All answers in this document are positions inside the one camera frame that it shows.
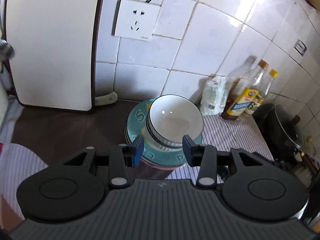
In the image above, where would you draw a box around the steel ladle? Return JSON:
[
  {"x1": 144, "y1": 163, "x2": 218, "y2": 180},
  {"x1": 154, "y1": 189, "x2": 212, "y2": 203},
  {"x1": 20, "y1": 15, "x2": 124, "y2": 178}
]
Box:
[{"x1": 0, "y1": 39, "x2": 15, "y2": 61}]

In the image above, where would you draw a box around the brown wooden wok handle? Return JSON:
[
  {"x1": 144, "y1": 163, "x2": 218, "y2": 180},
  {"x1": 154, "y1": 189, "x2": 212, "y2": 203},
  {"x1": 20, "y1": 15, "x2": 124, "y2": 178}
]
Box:
[{"x1": 300, "y1": 152, "x2": 318, "y2": 176}]

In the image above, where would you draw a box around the black wok with lid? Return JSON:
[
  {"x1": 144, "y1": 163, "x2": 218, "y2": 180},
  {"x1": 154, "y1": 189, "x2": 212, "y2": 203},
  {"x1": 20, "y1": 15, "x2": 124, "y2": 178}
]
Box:
[{"x1": 253, "y1": 103, "x2": 304, "y2": 163}]

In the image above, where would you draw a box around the white green seasoning bag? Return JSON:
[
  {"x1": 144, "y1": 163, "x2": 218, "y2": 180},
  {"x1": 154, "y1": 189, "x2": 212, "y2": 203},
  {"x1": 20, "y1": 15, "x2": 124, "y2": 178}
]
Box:
[{"x1": 200, "y1": 76, "x2": 228, "y2": 115}]

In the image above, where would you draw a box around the white wall socket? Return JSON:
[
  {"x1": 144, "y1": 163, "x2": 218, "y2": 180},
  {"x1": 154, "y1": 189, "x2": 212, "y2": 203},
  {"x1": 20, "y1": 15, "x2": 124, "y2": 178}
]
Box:
[{"x1": 112, "y1": 0, "x2": 161, "y2": 41}]

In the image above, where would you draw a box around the white handled knife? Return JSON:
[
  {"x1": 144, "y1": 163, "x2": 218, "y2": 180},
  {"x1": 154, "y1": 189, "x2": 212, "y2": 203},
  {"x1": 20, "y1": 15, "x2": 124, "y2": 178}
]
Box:
[{"x1": 95, "y1": 92, "x2": 118, "y2": 106}]

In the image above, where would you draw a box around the yellow cap vinegar bottle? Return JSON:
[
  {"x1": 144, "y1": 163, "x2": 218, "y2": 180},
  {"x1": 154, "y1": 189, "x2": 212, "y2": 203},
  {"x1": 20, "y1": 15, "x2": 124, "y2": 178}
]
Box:
[{"x1": 243, "y1": 68, "x2": 279, "y2": 117}]

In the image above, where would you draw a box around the teal fried egg plate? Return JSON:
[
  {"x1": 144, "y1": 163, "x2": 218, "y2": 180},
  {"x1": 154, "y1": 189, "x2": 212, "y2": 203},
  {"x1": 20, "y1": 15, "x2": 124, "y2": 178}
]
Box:
[{"x1": 125, "y1": 98, "x2": 202, "y2": 170}]

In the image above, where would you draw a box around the white cutting board brown rim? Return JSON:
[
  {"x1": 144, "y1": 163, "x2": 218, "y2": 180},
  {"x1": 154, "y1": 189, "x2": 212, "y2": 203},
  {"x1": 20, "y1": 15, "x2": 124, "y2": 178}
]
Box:
[{"x1": 4, "y1": 0, "x2": 103, "y2": 112}]

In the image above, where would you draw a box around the yellow label oil bottle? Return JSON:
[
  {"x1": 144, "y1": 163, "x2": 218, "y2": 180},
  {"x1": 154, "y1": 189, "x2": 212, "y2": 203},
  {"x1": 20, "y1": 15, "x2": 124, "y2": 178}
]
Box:
[{"x1": 221, "y1": 60, "x2": 268, "y2": 120}]

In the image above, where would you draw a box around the clear glass bottle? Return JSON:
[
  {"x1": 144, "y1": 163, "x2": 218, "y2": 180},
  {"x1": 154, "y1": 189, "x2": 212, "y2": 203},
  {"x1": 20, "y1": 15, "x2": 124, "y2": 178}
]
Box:
[{"x1": 226, "y1": 55, "x2": 257, "y2": 94}]

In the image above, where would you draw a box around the white bowl black rim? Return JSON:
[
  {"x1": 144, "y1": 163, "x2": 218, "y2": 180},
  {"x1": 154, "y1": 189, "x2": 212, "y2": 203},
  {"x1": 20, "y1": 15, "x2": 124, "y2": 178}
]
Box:
[{"x1": 146, "y1": 94, "x2": 203, "y2": 148}]

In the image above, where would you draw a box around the striped table cloth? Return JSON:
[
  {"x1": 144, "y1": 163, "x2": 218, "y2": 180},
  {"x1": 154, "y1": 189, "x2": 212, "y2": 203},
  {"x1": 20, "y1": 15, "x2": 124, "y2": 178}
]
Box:
[{"x1": 1, "y1": 115, "x2": 273, "y2": 212}]

